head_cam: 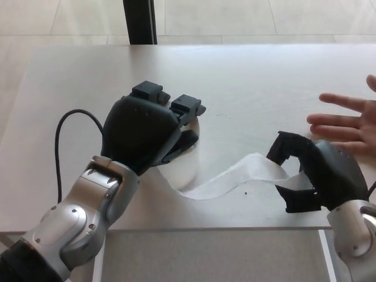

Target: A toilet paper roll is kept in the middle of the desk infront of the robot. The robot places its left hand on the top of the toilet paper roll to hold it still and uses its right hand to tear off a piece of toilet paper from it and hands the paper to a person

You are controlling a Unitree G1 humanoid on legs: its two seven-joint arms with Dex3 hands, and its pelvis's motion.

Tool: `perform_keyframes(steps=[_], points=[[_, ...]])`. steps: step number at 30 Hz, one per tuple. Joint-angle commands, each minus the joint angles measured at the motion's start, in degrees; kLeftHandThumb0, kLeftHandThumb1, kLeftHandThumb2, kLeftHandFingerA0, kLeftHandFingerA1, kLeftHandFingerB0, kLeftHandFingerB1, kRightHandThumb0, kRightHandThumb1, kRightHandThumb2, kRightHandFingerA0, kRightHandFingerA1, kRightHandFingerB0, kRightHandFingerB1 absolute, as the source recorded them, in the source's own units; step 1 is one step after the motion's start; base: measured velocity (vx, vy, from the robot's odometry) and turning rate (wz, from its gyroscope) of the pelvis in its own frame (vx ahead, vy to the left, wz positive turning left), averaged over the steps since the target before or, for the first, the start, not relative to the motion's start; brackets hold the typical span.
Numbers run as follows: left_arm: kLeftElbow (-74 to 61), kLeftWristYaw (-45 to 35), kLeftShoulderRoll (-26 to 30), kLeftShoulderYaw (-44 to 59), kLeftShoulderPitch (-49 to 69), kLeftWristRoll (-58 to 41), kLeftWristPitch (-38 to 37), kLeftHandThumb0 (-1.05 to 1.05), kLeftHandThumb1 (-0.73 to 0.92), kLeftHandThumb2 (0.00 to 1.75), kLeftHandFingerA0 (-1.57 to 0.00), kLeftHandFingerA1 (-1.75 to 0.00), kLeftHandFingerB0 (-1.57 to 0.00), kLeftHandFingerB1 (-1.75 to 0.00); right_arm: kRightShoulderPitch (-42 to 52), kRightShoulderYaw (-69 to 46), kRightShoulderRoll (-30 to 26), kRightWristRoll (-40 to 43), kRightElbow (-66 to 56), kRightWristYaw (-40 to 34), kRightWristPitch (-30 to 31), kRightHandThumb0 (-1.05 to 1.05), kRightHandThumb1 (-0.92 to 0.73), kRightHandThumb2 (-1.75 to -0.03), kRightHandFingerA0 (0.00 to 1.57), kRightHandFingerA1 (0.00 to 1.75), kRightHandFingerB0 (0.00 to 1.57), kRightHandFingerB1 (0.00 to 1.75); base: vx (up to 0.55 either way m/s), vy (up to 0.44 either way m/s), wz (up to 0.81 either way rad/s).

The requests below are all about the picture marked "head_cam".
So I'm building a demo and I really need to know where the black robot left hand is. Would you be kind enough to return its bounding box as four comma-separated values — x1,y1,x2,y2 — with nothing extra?
99,79,207,176

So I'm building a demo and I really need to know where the bare person hand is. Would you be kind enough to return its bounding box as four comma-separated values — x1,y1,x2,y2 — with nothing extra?
306,73,376,162

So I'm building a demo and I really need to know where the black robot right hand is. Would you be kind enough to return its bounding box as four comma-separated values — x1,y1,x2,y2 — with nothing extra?
266,131,370,214

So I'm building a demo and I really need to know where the white toilet paper roll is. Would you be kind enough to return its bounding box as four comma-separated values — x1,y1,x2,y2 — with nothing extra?
154,116,309,202

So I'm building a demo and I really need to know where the white metal table leg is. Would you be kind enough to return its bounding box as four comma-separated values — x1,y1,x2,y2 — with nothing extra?
92,234,108,282
318,229,338,282

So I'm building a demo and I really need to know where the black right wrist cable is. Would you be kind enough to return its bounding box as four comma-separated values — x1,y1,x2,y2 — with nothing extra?
364,181,376,200

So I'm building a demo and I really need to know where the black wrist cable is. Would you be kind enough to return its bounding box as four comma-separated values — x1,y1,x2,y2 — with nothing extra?
55,109,105,203
364,181,376,200

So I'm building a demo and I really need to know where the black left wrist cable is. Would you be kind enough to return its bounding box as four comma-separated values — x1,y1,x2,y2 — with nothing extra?
55,109,105,203

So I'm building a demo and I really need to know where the black vertical door frame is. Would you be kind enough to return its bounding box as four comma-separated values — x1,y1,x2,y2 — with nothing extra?
123,0,158,45

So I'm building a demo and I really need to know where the white table frame brace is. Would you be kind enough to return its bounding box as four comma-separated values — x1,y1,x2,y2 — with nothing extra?
0,233,23,250

